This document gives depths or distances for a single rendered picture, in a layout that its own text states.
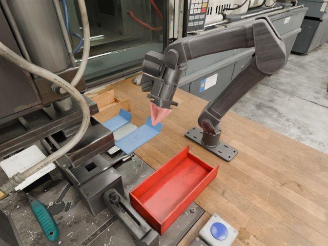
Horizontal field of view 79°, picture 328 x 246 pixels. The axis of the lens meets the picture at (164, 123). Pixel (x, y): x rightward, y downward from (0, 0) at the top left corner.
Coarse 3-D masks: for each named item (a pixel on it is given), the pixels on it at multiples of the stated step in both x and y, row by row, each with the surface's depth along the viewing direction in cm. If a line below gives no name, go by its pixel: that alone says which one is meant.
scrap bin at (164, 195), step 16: (176, 160) 64; (192, 160) 68; (160, 176) 60; (176, 176) 63; (192, 176) 63; (208, 176) 57; (144, 192) 58; (160, 192) 58; (176, 192) 58; (192, 192) 52; (144, 208) 49; (160, 208) 54; (176, 208) 49; (160, 224) 46
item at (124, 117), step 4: (120, 112) 85; (124, 112) 84; (128, 112) 82; (116, 116) 85; (120, 116) 85; (124, 116) 84; (128, 116) 82; (108, 120) 82; (112, 120) 82; (116, 120) 82; (120, 120) 82; (124, 120) 82; (128, 120) 82; (104, 124) 80; (108, 124) 80; (112, 124) 80; (116, 124) 80; (120, 124) 80; (112, 128) 78; (116, 128) 78
